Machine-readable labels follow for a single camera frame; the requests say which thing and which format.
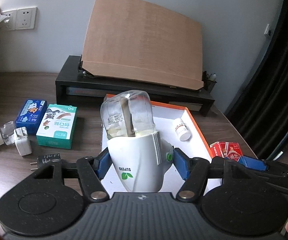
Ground red playing card box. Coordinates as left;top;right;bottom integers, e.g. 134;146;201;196
210;141;242;163

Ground black pen holder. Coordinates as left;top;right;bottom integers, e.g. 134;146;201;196
202;70;218;91

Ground dark curtain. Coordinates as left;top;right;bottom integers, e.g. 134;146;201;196
225;0;288;163

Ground grey flat device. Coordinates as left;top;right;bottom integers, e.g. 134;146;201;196
65;87;199;98

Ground blue cartoon print box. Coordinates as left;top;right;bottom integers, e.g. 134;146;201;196
16;99;47;134

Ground white mosquito repellent heater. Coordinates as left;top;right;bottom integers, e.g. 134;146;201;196
100;90;176;193

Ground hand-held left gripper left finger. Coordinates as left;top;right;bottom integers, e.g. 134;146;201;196
32;148;114;203

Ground wooden book stand board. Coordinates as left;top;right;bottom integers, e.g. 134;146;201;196
80;0;204;90

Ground clear bottle with ribbed cap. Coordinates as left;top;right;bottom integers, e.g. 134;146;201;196
0;121;17;147

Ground black monitor riser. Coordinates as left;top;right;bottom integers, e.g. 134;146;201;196
55;55;216;117

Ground white charger adapter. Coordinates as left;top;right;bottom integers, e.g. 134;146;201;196
14;127;32;156

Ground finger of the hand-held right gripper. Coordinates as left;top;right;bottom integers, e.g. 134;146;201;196
239;156;288;179

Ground white wall socket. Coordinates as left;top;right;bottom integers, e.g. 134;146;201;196
15;7;38;30
0;10;17;31

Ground black plug adapter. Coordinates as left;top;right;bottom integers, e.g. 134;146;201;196
30;153;62;172

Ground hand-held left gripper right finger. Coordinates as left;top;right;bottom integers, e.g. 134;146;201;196
173;147;268;203

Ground white pill bottle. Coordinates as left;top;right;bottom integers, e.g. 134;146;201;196
173;118;191;141

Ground orange and white cardboard box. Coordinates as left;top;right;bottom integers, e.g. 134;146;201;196
101;94;223;193

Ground green and white bandage box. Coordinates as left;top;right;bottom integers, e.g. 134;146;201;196
36;104;78;149

